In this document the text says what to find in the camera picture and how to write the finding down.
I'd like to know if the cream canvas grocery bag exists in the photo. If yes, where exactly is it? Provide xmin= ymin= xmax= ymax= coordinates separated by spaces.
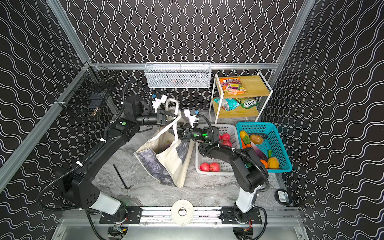
xmin=134 ymin=99 xmax=195 ymax=189

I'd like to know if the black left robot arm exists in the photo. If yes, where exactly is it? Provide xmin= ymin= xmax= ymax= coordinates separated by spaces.
xmin=36 ymin=110 xmax=181 ymax=223

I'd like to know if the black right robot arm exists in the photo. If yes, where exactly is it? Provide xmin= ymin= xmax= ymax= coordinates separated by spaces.
xmin=177 ymin=126 xmax=270 ymax=223

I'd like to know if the teal white snack bag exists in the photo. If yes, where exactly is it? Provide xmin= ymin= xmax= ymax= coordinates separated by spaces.
xmin=213 ymin=98 xmax=240 ymax=112

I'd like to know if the green candy bag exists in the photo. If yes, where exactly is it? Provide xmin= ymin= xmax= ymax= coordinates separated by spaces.
xmin=236 ymin=98 xmax=259 ymax=109

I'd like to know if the orange snack bag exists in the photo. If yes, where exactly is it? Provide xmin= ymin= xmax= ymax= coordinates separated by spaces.
xmin=219 ymin=78 xmax=247 ymax=95

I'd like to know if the white plastic fruit basket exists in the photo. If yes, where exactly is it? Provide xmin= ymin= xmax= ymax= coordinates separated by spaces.
xmin=195 ymin=123 xmax=241 ymax=176

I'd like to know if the yellow corn cob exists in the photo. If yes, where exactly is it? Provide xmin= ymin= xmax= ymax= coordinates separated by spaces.
xmin=239 ymin=131 xmax=249 ymax=140

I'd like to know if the orange carrot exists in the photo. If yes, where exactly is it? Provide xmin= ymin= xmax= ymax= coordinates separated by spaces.
xmin=241 ymin=138 xmax=252 ymax=149

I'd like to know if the brown kiwi potato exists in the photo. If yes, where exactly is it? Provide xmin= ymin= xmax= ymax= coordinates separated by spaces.
xmin=250 ymin=135 xmax=264 ymax=145

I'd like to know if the white wooden two-tier shelf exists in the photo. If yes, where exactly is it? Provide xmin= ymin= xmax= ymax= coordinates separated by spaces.
xmin=209 ymin=71 xmax=274 ymax=124

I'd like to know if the orange bell pepper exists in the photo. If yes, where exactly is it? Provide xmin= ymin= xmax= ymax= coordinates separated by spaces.
xmin=261 ymin=159 xmax=269 ymax=169

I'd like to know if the teal plastic vegetable basket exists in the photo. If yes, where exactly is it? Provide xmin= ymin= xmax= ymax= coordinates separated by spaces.
xmin=236 ymin=122 xmax=293 ymax=173

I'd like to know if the yellow potato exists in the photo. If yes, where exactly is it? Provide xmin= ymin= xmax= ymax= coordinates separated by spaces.
xmin=267 ymin=157 xmax=280 ymax=170

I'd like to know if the black hex key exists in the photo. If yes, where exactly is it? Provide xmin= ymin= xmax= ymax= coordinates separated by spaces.
xmin=113 ymin=164 xmax=134 ymax=190

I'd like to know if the white round disc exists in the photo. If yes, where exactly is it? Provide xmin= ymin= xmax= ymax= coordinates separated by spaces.
xmin=171 ymin=200 xmax=195 ymax=226

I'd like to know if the black round puck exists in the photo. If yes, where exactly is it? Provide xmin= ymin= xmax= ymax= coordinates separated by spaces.
xmin=274 ymin=189 xmax=292 ymax=206

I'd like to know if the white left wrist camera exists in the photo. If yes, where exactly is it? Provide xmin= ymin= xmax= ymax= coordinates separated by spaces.
xmin=150 ymin=94 xmax=168 ymax=113

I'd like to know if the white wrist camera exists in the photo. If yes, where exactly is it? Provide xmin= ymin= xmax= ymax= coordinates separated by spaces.
xmin=184 ymin=109 xmax=199 ymax=128
xmin=150 ymin=94 xmax=168 ymax=113

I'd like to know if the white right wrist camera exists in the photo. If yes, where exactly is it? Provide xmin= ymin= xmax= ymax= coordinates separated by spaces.
xmin=184 ymin=109 xmax=199 ymax=128

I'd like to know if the white wire wall basket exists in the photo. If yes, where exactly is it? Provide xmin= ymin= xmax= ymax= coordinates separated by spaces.
xmin=145 ymin=62 xmax=212 ymax=89

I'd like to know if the black wire wall basket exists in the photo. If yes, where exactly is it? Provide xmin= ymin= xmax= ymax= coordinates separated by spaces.
xmin=62 ymin=66 xmax=118 ymax=122

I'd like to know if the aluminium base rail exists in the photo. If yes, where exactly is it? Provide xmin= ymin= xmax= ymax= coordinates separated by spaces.
xmin=52 ymin=205 xmax=309 ymax=240

